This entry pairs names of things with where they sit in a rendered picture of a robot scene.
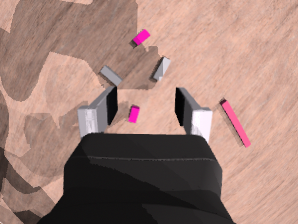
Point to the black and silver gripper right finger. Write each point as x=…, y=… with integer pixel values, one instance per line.
x=194, y=118

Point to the pink rod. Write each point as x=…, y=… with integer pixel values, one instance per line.
x=235, y=122

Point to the grey rod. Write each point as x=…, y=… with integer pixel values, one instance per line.
x=162, y=69
x=111, y=75

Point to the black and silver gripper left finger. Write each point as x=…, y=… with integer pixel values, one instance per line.
x=95, y=117

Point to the small magenta block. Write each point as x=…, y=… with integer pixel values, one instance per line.
x=141, y=37
x=134, y=114

